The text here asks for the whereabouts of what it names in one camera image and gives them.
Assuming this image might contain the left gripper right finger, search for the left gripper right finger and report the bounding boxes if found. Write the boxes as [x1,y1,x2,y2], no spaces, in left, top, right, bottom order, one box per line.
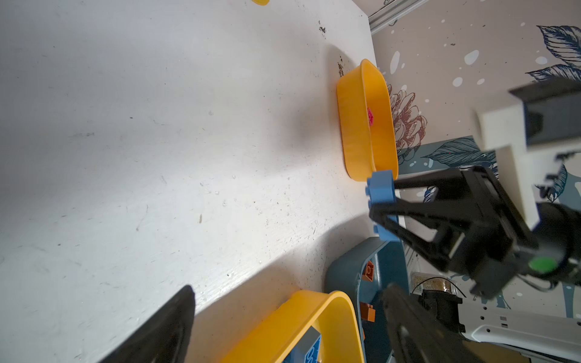
[382,284,482,363]

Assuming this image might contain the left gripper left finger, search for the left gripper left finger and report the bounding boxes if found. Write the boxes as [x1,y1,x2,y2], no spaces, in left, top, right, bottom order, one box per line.
[102,285,196,363]

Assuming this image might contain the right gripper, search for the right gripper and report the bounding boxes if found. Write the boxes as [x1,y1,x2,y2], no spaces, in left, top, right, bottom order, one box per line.
[369,166,538,299]

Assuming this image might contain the blue lego brick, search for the blue lego brick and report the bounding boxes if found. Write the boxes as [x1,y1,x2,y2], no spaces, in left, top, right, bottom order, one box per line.
[366,170,400,242]

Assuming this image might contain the brown lego brick top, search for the brown lego brick top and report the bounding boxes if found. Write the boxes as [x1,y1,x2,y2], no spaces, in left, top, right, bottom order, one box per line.
[359,302,376,323]

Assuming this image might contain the brown lego brick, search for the brown lego brick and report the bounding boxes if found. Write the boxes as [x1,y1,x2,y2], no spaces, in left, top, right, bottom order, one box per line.
[362,261,375,282]
[359,302,376,323]

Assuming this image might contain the pink lego brick top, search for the pink lego brick top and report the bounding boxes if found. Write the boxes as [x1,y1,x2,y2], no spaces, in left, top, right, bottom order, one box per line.
[367,108,375,127]

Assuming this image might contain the blue lego brick underside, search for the blue lego brick underside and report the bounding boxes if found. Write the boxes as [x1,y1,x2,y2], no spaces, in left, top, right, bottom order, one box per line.
[283,327,322,363]

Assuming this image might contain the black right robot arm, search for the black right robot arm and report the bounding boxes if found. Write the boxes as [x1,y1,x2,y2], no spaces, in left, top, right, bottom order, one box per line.
[366,166,580,362]

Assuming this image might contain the yellow tray right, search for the yellow tray right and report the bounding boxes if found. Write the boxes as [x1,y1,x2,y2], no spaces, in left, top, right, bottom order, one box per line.
[336,59,399,182]

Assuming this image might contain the yellow tray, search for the yellow tray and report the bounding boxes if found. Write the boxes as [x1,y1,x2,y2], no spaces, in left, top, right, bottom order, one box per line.
[336,59,399,182]
[222,290,365,362]

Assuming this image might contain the dark teal tray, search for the dark teal tray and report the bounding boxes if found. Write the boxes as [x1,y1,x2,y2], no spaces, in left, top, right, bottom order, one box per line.
[324,237,409,362]

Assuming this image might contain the yellow tray front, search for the yellow tray front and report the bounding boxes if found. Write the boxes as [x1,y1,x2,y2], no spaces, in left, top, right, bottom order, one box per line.
[222,290,365,362]

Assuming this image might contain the yellow plastic goblet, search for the yellow plastic goblet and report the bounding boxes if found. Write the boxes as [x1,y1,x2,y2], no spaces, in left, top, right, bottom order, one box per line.
[252,0,270,6]

